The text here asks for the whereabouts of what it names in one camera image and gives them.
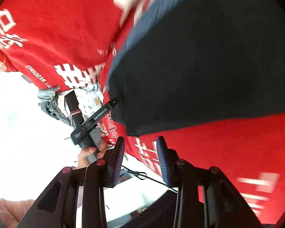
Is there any pink sleeve forearm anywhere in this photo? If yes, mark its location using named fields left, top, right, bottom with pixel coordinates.
left=0, top=199, right=35, bottom=228

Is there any red wedding blanket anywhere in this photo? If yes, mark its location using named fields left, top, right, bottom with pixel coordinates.
left=0, top=0, right=285, bottom=224

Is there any white patterned cloth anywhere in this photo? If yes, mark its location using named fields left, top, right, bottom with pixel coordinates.
left=57, top=83, right=104, bottom=120

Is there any left hand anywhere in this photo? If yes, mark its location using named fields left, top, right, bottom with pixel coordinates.
left=78, top=139, right=108, bottom=169

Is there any grey cloth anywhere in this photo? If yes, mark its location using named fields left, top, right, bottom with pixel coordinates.
left=37, top=86, right=71, bottom=126

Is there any black pants patterned waistband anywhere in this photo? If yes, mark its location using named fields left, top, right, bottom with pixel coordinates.
left=106, top=0, right=285, bottom=136

